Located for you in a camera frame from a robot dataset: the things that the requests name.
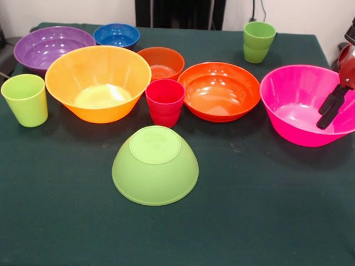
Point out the magenta red cup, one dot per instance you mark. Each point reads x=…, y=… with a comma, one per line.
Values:
x=164, y=106

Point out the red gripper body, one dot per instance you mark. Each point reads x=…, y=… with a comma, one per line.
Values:
x=354, y=72

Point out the lime yellow cup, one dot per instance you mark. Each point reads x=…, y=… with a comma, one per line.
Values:
x=25, y=104

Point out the purple bowl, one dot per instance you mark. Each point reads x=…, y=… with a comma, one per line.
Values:
x=37, y=49

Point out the pink bowl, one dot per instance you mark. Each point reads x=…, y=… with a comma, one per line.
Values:
x=295, y=96

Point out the large yellow-orange bowl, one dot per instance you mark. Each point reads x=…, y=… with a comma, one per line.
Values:
x=95, y=77

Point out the dark green tablecloth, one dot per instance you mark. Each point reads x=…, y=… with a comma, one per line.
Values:
x=251, y=199

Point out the green cup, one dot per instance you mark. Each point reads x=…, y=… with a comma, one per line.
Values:
x=258, y=42

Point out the small orange-red bowl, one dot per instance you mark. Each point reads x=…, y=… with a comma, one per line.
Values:
x=162, y=61

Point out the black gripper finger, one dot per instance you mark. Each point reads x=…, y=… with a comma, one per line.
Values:
x=328, y=100
x=331, y=113

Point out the green bowl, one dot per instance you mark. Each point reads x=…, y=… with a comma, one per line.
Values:
x=155, y=173

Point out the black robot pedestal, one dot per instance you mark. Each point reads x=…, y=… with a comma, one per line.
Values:
x=176, y=10

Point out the blue bowl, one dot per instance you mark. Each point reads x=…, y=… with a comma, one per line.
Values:
x=116, y=34

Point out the wide orange-red bowl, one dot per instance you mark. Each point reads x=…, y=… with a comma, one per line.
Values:
x=219, y=90

